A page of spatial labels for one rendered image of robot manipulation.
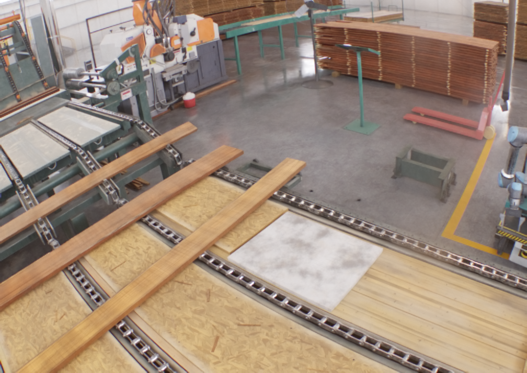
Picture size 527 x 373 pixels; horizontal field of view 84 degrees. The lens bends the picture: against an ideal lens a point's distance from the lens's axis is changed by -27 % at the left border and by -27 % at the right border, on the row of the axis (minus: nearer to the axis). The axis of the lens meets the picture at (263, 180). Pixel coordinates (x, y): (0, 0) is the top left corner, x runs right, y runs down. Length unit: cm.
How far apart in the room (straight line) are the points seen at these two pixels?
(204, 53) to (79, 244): 590
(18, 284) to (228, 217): 134
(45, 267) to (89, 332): 65
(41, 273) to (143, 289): 71
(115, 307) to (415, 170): 310
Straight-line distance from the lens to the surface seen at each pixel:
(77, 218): 284
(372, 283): 174
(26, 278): 225
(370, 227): 201
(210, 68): 775
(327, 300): 164
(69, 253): 224
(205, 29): 737
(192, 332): 161
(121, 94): 518
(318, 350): 148
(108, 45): 693
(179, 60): 703
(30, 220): 271
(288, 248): 190
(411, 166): 391
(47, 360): 174
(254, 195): 224
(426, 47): 669
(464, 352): 157
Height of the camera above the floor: 207
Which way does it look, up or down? 30 degrees down
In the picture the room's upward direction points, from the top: 7 degrees counter-clockwise
